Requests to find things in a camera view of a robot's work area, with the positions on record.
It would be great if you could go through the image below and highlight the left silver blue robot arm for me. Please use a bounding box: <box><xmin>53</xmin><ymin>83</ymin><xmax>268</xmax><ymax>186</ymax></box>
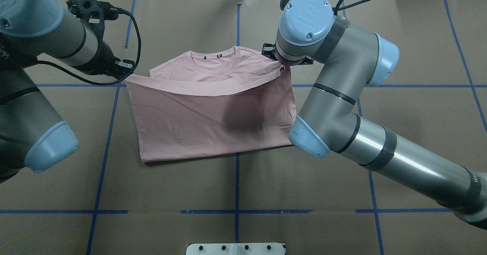
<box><xmin>0</xmin><ymin>0</ymin><xmax>141</xmax><ymax>182</ymax></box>

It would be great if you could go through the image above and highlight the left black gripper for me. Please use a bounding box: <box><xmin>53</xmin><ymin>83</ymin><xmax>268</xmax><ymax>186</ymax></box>
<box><xmin>90</xmin><ymin>42</ymin><xmax>135</xmax><ymax>77</ymax></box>

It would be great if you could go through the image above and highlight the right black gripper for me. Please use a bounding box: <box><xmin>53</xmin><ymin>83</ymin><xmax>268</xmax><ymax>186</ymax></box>
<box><xmin>261</xmin><ymin>43</ymin><xmax>314</xmax><ymax>66</ymax></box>

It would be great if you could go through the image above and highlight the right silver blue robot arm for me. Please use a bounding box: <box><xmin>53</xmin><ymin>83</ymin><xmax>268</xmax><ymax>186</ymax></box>
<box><xmin>261</xmin><ymin>0</ymin><xmax>487</xmax><ymax>230</ymax></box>

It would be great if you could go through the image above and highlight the pink printed t-shirt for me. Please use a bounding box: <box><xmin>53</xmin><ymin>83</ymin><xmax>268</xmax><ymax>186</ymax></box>
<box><xmin>126</xmin><ymin>46</ymin><xmax>297</xmax><ymax>163</ymax></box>

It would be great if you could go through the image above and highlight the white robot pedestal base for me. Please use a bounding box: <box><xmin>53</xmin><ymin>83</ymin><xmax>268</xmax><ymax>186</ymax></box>
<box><xmin>186</xmin><ymin>242</ymin><xmax>286</xmax><ymax>255</ymax></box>

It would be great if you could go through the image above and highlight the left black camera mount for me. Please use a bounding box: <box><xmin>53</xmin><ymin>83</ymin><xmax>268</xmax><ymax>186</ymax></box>
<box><xmin>66</xmin><ymin>0</ymin><xmax>119</xmax><ymax>40</ymax></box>

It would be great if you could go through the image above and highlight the left black braided cable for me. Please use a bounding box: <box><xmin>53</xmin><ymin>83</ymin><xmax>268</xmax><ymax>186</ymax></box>
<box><xmin>37</xmin><ymin>8</ymin><xmax>142</xmax><ymax>86</ymax></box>

